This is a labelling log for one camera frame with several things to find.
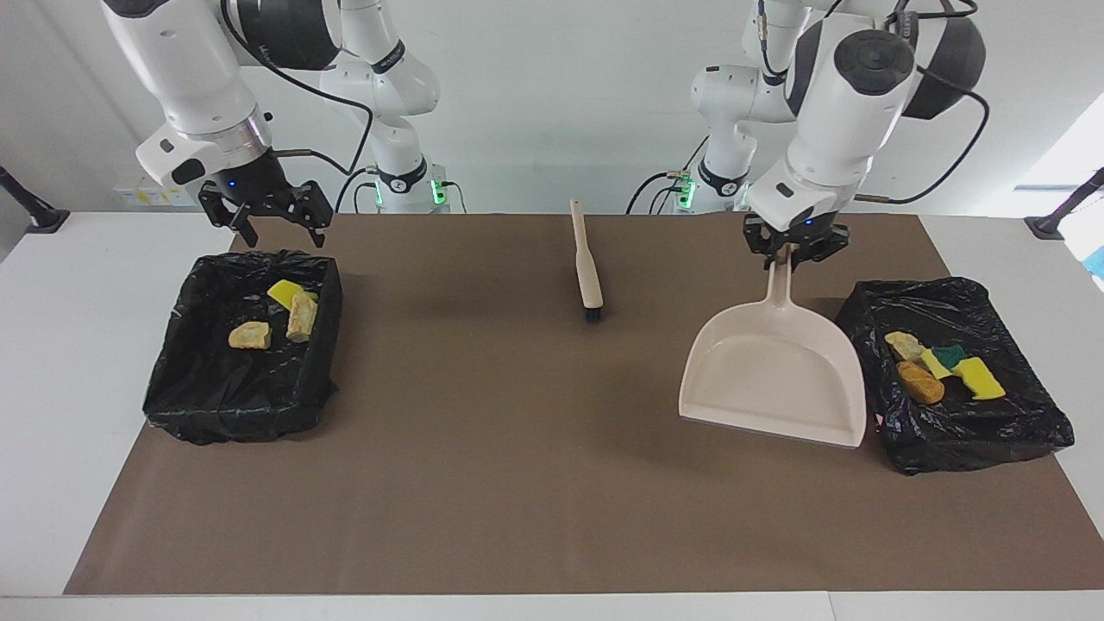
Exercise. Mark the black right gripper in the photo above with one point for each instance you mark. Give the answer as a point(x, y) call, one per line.
point(259, 185)

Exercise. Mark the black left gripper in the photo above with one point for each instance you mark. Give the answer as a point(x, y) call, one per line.
point(811, 235)

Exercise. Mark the striped croissant piece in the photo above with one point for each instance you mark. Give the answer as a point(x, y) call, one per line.
point(906, 345)

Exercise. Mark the bin with black plastic bag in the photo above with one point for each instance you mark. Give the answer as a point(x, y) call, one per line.
point(966, 431)
point(216, 388)

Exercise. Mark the blue object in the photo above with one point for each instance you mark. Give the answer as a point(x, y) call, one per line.
point(1097, 263)

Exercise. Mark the brown table mat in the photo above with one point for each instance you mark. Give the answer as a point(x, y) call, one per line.
point(517, 500)

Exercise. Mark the notched yellow sponge piece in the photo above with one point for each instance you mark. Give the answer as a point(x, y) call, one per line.
point(979, 378)

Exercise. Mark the plain yellow sponge piece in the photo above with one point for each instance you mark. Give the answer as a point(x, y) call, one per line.
point(283, 293)

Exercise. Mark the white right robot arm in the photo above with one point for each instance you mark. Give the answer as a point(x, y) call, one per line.
point(190, 78)

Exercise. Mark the beige foam chunk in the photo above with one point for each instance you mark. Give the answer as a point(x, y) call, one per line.
point(250, 335)
point(302, 319)

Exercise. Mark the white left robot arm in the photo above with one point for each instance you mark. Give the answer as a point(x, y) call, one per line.
point(845, 112)

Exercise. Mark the black camera stand clamp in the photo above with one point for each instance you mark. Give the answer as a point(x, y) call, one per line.
point(1048, 226)
point(43, 220)

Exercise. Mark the brown oval bread roll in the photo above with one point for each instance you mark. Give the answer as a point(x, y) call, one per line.
point(921, 384)

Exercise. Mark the small yellow green sponge piece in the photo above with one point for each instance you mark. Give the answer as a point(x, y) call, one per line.
point(944, 358)

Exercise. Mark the beige hand brush black bristles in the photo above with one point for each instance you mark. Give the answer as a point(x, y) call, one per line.
point(589, 276)

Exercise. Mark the beige plastic dustpan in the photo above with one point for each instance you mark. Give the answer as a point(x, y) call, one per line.
point(776, 379)

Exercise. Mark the white wall socket box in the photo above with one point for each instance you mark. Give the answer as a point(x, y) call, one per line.
point(129, 195)

